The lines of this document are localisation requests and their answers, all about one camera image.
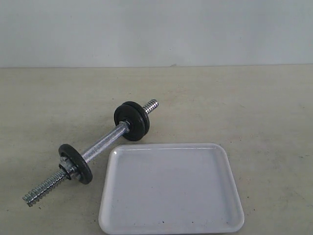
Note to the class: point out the chrome spin-lock collar nut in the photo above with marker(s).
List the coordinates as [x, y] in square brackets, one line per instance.
[68, 167]

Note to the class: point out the chrome threaded dumbbell bar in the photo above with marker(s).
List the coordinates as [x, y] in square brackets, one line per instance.
[131, 122]

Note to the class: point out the white rectangular plastic tray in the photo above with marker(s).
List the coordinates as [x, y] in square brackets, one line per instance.
[169, 189]

